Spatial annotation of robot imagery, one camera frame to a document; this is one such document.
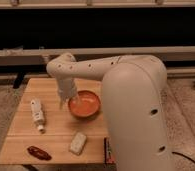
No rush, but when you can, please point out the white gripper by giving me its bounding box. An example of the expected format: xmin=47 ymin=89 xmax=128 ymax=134
xmin=57 ymin=78 xmax=80 ymax=110

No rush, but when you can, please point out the orange ceramic bowl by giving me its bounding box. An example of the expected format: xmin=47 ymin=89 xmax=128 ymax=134
xmin=68 ymin=90 xmax=101 ymax=118

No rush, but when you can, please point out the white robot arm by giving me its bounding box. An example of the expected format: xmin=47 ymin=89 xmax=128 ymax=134
xmin=46 ymin=53 xmax=175 ymax=171

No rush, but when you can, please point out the white tube bottle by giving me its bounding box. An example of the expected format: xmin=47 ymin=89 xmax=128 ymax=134
xmin=30 ymin=99 xmax=45 ymax=133

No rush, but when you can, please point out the wooden table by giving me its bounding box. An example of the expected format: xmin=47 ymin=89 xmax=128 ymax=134
xmin=0 ymin=78 xmax=108 ymax=164

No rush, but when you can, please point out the dark red chili pepper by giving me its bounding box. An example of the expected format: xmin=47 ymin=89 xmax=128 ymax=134
xmin=27 ymin=146 xmax=52 ymax=161

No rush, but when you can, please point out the dark snack bar packet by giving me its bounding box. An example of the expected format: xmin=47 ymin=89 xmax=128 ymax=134
xmin=104 ymin=138 xmax=115 ymax=164

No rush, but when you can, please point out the black cable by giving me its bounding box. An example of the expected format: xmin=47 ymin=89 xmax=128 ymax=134
xmin=171 ymin=151 xmax=195 ymax=169

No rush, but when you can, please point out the long white shelf rail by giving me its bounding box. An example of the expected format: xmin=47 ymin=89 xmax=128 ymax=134
xmin=0 ymin=46 xmax=195 ymax=66

